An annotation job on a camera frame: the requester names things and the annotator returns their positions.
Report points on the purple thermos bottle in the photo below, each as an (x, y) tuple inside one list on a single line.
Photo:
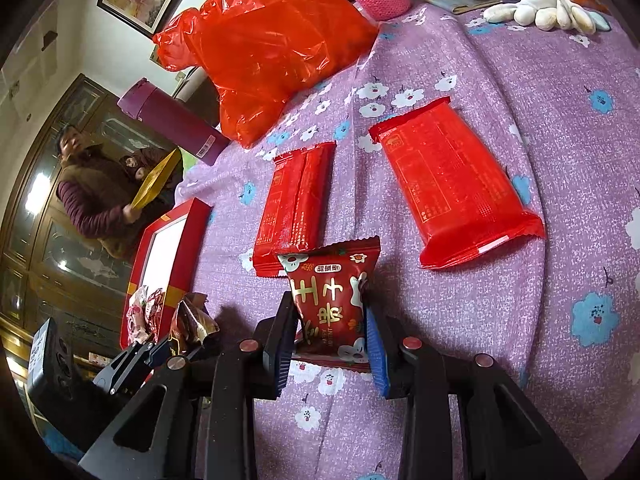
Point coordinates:
[(175, 122)]

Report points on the narrow red flat packet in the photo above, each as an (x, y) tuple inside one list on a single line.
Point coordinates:
[(295, 205)]

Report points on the red gift box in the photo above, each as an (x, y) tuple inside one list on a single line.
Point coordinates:
[(172, 225)]

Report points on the yellow flat box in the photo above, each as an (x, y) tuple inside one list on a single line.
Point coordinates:
[(155, 180)]

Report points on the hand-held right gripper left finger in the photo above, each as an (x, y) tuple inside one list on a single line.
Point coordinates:
[(280, 360)]

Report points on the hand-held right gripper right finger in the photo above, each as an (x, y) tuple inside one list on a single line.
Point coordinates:
[(378, 355)]

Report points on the wide red flat packet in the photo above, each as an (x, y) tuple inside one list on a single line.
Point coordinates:
[(450, 180)]

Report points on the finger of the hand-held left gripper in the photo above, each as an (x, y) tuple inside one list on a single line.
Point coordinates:
[(160, 349)]

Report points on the red plastic bag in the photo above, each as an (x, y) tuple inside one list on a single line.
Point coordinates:
[(270, 50)]

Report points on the dark wooden glass-door cabinet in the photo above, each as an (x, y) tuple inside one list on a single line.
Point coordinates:
[(45, 260)]

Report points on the white cotton gloves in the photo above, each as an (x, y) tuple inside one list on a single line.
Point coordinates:
[(545, 12)]

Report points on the small red rabbit-print snack packet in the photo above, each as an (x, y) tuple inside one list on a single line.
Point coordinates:
[(332, 305)]

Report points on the pink snack packet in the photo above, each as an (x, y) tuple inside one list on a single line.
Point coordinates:
[(145, 312)]

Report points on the purple floral tablecloth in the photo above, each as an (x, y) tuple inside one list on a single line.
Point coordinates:
[(500, 335)]

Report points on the brown foil snack packet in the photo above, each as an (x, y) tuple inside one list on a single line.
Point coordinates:
[(192, 322)]

